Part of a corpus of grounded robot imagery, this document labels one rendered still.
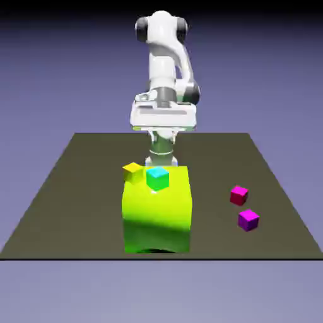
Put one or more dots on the large yellow-green box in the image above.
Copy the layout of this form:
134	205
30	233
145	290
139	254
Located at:
156	214

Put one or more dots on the small yellow cube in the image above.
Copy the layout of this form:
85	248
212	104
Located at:
131	172

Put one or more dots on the small purple cube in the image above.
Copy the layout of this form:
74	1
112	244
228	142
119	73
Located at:
248	220

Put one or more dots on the small pink cube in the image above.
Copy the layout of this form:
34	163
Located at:
238	195

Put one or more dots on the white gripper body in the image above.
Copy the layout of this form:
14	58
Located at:
162	118

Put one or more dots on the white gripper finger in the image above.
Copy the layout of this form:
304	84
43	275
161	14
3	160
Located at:
153	136
174	136

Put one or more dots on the small cyan-green cube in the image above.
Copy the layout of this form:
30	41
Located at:
157	179

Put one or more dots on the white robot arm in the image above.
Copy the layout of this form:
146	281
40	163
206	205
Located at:
161	65

